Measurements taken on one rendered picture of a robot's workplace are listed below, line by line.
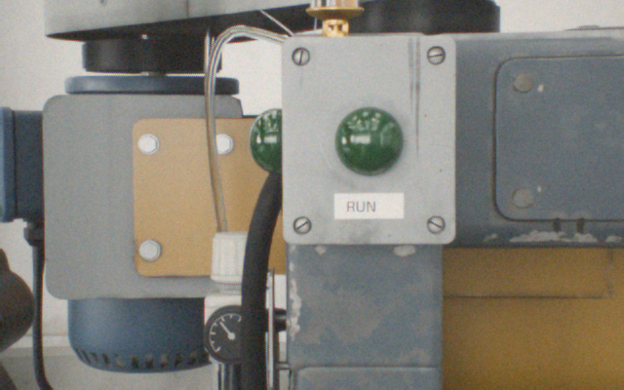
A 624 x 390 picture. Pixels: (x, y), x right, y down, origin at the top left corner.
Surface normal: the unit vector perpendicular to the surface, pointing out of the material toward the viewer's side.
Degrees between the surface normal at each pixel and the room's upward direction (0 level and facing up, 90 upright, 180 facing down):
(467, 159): 90
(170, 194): 90
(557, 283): 90
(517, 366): 90
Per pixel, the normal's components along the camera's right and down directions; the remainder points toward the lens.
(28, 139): 0.44, 0.04
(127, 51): -0.23, 0.05
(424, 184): 0.00, 0.05
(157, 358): 0.11, 0.55
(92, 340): -0.61, 0.12
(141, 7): -0.78, 0.04
